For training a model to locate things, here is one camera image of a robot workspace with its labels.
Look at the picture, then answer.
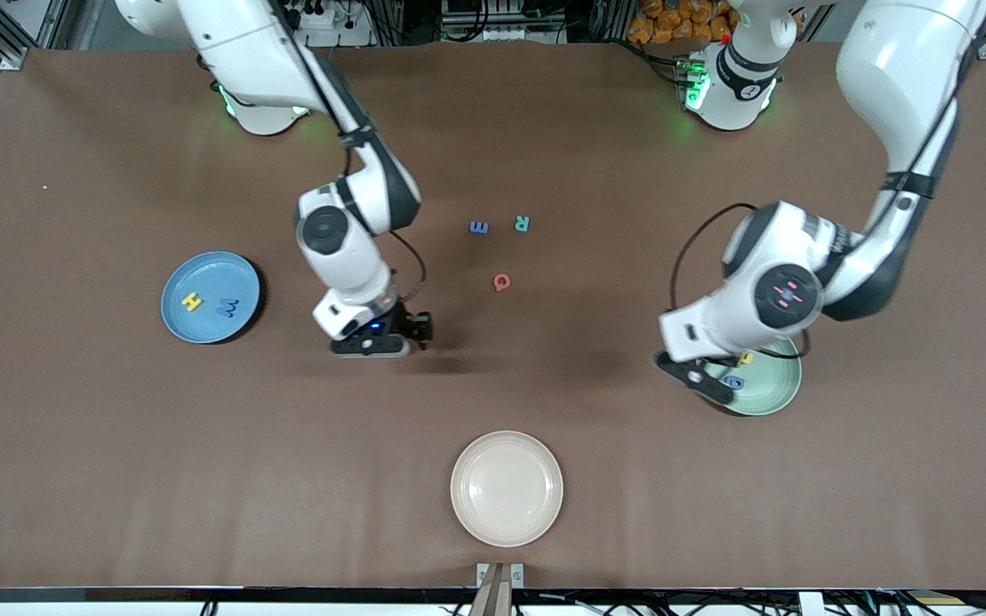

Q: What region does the blue round plate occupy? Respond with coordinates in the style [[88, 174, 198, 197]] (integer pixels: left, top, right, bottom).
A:
[[161, 251, 263, 345]]

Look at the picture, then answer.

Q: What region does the green round plate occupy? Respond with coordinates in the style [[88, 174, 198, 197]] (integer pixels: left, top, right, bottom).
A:
[[703, 334, 803, 417]]

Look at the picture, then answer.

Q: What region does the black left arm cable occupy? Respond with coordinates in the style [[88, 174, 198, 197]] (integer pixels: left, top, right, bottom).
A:
[[669, 0, 973, 360]]

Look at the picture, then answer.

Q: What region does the cream round plate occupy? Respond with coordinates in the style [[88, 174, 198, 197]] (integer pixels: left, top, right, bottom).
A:
[[450, 430, 564, 548]]

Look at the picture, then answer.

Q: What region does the metal bracket with wooden post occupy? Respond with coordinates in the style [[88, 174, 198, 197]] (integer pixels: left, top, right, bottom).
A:
[[476, 562, 526, 616]]

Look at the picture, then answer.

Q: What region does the white power strip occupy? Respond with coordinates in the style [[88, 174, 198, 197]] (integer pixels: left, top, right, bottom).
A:
[[288, 0, 374, 48]]

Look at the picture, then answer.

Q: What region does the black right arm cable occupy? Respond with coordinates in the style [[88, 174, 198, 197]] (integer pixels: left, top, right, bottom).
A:
[[269, 0, 428, 311]]

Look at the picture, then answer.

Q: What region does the orange objects pile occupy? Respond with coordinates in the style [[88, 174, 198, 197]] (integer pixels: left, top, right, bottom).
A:
[[628, 0, 738, 44]]

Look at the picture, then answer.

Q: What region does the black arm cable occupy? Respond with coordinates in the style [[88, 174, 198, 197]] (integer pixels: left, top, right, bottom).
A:
[[669, 0, 973, 360], [269, 0, 428, 311]]

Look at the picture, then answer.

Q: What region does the dark electronics rack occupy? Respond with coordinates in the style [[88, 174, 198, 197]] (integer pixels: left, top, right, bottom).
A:
[[437, 0, 571, 45]]

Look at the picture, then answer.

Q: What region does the brown table mat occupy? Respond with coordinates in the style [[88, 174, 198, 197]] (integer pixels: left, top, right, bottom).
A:
[[0, 38, 986, 591]]

